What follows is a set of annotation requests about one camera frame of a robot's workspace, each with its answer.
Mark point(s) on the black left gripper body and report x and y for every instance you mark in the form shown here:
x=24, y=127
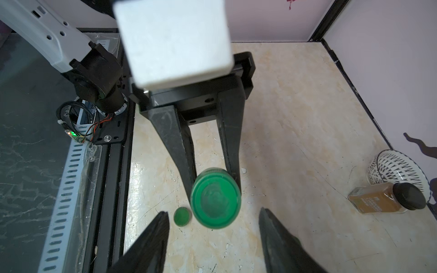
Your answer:
x=197, y=102

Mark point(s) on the white slotted cable duct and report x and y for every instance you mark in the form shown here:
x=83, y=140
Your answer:
x=66, y=230

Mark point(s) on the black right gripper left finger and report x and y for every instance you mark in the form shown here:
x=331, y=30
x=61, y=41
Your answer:
x=148, y=253

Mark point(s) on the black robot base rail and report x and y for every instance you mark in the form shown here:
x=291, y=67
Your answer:
x=105, y=243

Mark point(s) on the green paint jar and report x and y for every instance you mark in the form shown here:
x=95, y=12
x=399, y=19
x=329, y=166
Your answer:
x=215, y=198

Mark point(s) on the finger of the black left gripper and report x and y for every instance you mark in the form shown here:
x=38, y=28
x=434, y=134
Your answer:
x=175, y=134
x=230, y=114

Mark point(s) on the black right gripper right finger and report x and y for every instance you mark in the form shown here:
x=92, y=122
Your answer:
x=283, y=252

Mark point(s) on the brown spice jar black lid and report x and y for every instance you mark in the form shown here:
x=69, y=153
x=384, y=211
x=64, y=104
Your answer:
x=388, y=198

